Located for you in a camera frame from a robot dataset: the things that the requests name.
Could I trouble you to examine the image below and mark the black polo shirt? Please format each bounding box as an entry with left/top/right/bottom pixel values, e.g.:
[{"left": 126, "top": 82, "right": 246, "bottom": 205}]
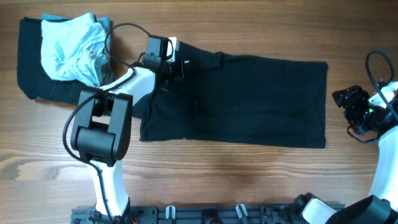
[{"left": 132, "top": 43, "right": 328, "bottom": 148}]

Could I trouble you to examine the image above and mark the left black cable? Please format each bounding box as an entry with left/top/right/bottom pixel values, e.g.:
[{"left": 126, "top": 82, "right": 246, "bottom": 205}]
[{"left": 62, "top": 22, "right": 175, "bottom": 223}]

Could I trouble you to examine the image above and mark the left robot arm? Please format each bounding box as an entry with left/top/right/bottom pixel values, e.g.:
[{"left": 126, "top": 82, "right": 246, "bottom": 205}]
[{"left": 64, "top": 35, "right": 180, "bottom": 223}]

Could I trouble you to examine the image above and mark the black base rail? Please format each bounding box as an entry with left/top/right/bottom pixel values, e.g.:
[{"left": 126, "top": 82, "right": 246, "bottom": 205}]
[{"left": 70, "top": 203, "right": 346, "bottom": 224}]

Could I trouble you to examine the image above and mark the black cable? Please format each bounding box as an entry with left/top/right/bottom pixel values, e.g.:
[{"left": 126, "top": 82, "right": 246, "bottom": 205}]
[
  {"left": 346, "top": 50, "right": 398, "bottom": 144},
  {"left": 62, "top": 22, "right": 175, "bottom": 223}
]

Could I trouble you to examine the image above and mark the right black cable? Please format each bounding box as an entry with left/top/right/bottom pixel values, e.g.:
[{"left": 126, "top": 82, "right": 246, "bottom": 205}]
[{"left": 346, "top": 50, "right": 398, "bottom": 144}]

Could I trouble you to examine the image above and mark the black folded garment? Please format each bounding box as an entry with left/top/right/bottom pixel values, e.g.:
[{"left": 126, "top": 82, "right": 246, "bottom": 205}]
[{"left": 17, "top": 17, "right": 86, "bottom": 105}]

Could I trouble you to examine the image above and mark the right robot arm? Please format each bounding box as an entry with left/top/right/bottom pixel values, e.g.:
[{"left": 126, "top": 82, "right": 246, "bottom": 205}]
[{"left": 291, "top": 82, "right": 397, "bottom": 224}]

